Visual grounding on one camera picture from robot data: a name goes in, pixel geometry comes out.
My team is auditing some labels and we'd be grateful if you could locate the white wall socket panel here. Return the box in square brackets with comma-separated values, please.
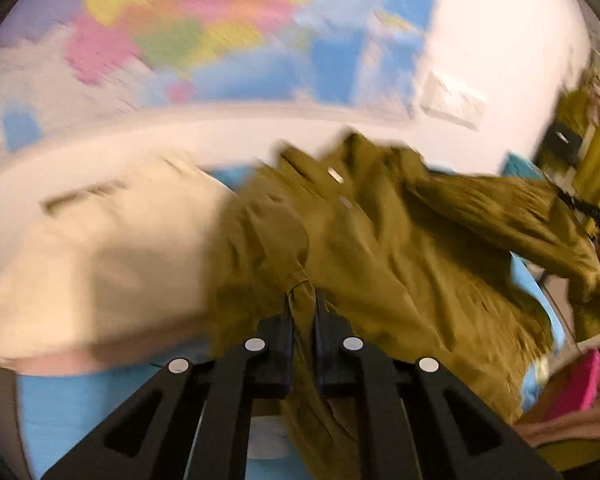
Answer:
[420, 72, 486, 130]

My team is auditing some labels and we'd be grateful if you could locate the colourful wall map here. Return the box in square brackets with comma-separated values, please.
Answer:
[0, 0, 436, 168]

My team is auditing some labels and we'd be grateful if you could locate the olive green jacket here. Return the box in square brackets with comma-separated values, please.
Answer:
[207, 133, 600, 479]

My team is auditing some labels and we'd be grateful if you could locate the cream folded garment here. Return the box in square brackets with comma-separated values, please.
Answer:
[0, 155, 232, 376]

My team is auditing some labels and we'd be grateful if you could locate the pink bag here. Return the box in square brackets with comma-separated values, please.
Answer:
[545, 349, 600, 420]

